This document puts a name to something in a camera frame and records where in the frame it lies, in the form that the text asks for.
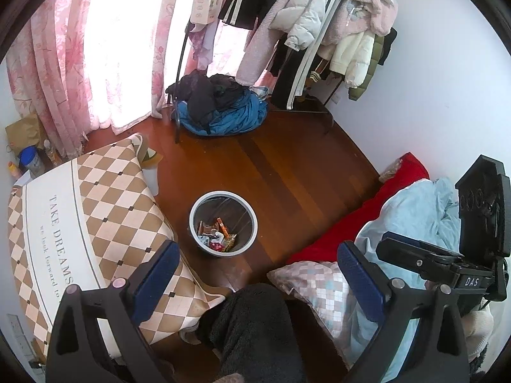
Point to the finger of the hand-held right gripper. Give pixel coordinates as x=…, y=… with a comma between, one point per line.
x=415, y=261

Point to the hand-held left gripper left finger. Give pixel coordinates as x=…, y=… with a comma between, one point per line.
x=157, y=275

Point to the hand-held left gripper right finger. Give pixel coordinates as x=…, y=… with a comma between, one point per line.
x=355, y=275

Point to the grey round trash bin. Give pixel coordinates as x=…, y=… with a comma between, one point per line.
x=239, y=215

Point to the pink checkered pillow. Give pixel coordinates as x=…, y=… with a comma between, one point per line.
x=319, y=287

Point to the light blue blanket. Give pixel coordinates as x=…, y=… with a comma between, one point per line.
x=419, y=215

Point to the red blanket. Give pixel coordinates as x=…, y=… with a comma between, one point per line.
x=359, y=215

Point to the white slipper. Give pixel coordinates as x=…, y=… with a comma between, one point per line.
x=188, y=333

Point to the pile of wrappers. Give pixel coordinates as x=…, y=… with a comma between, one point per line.
x=215, y=237

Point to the beige checkered cloth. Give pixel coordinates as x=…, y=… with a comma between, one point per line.
x=111, y=207

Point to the brown knitted cloth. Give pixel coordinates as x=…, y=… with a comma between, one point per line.
x=389, y=171

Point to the black fuzzy garment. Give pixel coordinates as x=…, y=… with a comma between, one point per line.
x=255, y=335

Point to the blue lidded bottle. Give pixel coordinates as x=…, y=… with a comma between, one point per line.
x=32, y=161

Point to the small yellow bottle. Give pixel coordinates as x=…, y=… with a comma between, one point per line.
x=14, y=169

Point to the olive green jacket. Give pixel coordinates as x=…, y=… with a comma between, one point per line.
x=369, y=75

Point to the pile of black clothes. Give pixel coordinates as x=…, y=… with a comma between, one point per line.
x=203, y=91

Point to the brown paper bag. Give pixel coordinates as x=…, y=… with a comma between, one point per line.
x=26, y=129

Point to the cream jacket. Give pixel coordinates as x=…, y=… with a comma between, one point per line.
x=351, y=56

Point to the black white-striped pants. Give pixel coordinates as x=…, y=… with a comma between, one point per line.
x=291, y=79

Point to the pink floral curtain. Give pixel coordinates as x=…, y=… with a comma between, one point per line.
x=60, y=68

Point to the lavender garment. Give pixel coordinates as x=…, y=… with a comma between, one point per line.
x=201, y=44

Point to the pink fleece hoodie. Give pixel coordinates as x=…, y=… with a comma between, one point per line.
x=367, y=8

